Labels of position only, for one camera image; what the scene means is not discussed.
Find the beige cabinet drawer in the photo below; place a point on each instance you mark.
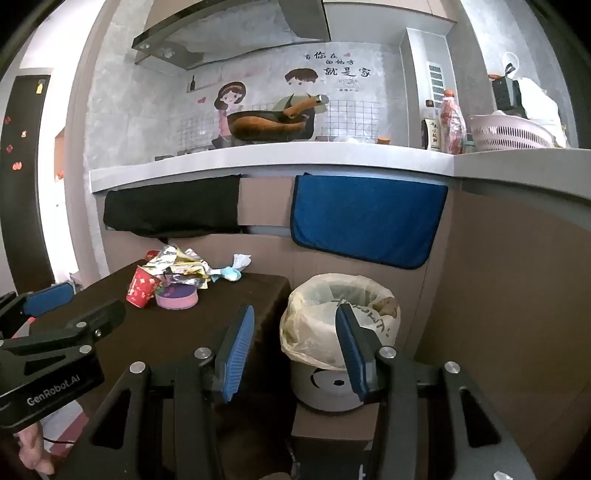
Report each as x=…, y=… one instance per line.
x=265, y=198

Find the dark sauce bottle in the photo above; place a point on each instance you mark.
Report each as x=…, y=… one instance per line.
x=431, y=134

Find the cartoon wall sticker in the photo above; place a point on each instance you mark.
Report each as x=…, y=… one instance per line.
x=231, y=97

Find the glass range hood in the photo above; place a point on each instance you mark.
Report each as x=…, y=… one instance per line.
x=231, y=27

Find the pink slotted basket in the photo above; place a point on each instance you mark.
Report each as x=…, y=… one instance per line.
x=508, y=134

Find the brown box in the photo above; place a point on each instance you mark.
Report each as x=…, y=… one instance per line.
x=332, y=422

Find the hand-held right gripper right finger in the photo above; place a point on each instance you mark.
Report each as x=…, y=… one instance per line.
x=351, y=355

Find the white kitchen counter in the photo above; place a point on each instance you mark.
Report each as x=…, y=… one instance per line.
x=277, y=159

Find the small green container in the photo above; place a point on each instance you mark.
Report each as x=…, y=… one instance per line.
x=468, y=144

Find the blue cloth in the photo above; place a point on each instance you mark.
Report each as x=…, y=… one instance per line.
x=369, y=221

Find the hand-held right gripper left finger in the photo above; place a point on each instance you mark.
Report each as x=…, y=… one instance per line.
x=238, y=360

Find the red bottle in plastic wrap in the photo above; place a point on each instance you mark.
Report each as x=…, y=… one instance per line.
x=451, y=124

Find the red paper cup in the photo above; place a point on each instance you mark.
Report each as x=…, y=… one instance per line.
x=141, y=288

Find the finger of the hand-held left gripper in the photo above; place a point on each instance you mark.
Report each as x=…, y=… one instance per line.
x=99, y=316
x=46, y=299

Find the white wall grille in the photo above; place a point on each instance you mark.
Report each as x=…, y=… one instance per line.
x=435, y=83

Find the black cloth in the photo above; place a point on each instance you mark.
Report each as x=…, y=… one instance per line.
x=171, y=207

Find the white round utensil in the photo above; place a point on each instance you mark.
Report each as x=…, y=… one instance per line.
x=504, y=62

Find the black refrigerator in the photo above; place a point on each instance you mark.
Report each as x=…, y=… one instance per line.
x=27, y=184

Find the crumpled silver foil wrapper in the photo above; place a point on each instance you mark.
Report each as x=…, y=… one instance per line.
x=173, y=254

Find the blue and white plastic bag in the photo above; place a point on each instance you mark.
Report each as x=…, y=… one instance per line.
x=233, y=268

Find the crumpled yellow snack wrapper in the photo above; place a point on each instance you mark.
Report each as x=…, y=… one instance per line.
x=191, y=272

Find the purple eggplant sponge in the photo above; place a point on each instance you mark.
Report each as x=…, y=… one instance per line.
x=178, y=294

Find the white trash bin with liner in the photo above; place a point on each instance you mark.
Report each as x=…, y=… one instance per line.
x=314, y=318

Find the person's left hand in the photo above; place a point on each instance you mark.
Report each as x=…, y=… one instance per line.
x=34, y=450

